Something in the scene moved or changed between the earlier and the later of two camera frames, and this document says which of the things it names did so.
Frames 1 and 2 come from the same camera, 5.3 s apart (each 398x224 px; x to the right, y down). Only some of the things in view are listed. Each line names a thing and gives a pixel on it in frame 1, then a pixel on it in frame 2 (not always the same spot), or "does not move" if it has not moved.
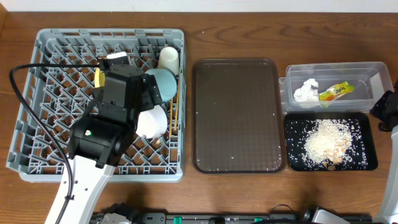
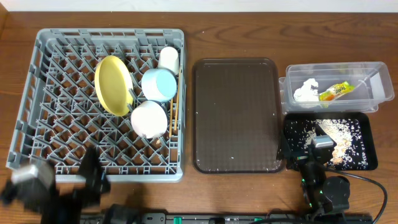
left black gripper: (149, 93) → (76, 185)
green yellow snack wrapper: (336, 91) does not move
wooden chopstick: (177, 102) does not move
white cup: (169, 58) does not move
